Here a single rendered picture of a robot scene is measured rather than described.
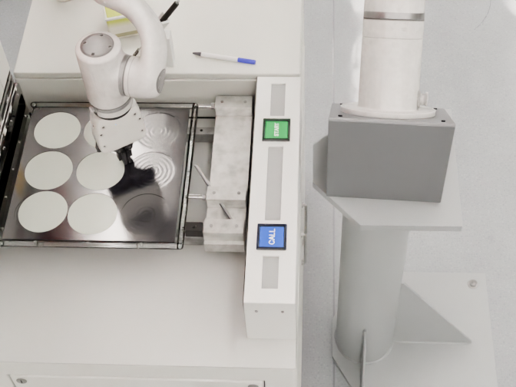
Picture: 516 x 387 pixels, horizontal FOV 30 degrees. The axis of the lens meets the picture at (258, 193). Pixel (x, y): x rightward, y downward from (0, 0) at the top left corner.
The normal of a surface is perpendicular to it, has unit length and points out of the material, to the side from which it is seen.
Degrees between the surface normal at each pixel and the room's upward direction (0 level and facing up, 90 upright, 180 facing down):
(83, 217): 0
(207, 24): 0
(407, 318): 90
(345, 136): 90
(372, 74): 57
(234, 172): 0
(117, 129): 90
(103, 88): 89
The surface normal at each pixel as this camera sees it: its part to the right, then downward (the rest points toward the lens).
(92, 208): -0.04, -0.58
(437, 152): -0.10, 0.81
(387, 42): -0.30, 0.18
